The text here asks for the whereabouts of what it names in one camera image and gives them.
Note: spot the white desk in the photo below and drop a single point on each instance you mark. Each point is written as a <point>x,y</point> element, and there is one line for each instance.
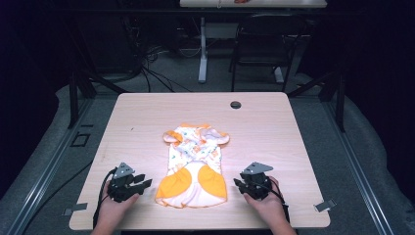
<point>280,3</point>

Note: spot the orange and white baby garment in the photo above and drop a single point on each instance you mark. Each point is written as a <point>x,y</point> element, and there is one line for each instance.
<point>192,163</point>

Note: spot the white desk leg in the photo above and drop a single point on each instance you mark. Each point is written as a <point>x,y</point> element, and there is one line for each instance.
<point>203,52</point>

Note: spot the red object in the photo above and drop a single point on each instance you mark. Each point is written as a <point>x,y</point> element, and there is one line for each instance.
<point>241,1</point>

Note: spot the aluminium floor rail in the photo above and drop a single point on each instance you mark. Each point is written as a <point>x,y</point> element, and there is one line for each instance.
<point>45,169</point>
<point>359,169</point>

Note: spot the person's right hand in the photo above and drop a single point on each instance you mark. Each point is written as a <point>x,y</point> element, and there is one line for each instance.
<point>269,207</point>

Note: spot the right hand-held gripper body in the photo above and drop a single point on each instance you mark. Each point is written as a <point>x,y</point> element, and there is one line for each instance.
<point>258,184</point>

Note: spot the black metal stand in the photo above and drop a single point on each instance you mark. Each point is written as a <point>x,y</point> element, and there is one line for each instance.
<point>81,88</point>
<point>332,91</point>

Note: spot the person's left hand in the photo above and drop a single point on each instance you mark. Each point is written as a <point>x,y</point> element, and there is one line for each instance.
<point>112,212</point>

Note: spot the grey tape strip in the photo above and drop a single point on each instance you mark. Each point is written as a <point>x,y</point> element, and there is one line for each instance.
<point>324,205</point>
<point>76,208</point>

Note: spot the black chair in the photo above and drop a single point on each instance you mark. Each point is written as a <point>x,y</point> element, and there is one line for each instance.
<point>264,39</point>

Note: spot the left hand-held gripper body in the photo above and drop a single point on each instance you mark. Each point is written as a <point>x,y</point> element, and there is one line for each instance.
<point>121,187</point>

